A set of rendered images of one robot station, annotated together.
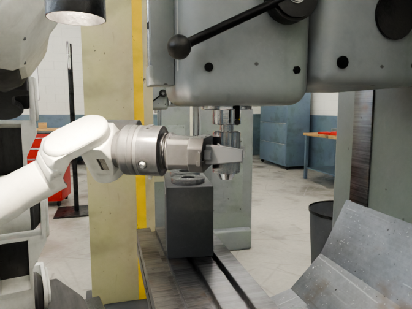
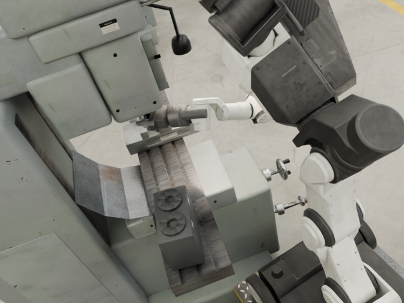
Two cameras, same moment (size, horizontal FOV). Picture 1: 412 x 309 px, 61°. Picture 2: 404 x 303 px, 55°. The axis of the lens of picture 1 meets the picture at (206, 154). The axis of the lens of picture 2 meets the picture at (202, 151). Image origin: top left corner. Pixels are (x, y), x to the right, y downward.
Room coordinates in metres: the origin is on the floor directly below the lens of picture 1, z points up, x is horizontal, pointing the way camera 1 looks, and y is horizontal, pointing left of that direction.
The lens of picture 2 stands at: (1.74, 0.38, 2.16)
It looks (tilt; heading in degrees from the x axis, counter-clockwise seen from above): 45 degrees down; 192
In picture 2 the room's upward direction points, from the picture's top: 18 degrees counter-clockwise
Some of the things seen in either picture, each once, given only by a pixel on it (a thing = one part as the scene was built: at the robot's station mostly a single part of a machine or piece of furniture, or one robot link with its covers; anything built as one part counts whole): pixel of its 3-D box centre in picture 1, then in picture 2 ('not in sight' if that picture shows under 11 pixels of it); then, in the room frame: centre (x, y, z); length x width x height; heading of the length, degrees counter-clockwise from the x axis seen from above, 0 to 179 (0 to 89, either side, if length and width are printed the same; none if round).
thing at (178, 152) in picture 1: (173, 152); (167, 116); (0.61, 0.06, 1.23); 0.13 x 0.12 x 0.10; 170
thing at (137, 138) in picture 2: not in sight; (159, 125); (0.36, -0.07, 0.98); 0.35 x 0.15 x 0.11; 103
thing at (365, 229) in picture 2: not in sight; (356, 232); (0.79, 0.76, 0.50); 0.20 x 0.05 x 0.20; 28
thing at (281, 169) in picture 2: not in sight; (275, 171); (0.46, 0.45, 0.63); 0.16 x 0.12 x 0.12; 105
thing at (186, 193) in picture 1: (186, 208); (178, 226); (0.97, 0.06, 1.03); 0.22 x 0.12 x 0.20; 8
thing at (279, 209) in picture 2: not in sight; (294, 203); (0.58, 0.51, 0.51); 0.22 x 0.06 x 0.06; 105
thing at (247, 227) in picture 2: not in sight; (196, 225); (0.58, -0.01, 0.43); 0.81 x 0.32 x 0.60; 105
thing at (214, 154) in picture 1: (223, 155); not in sight; (0.56, -0.03, 1.23); 0.06 x 0.02 x 0.03; 80
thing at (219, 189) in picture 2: not in sight; (175, 187); (0.59, -0.03, 0.79); 0.50 x 0.35 x 0.12; 105
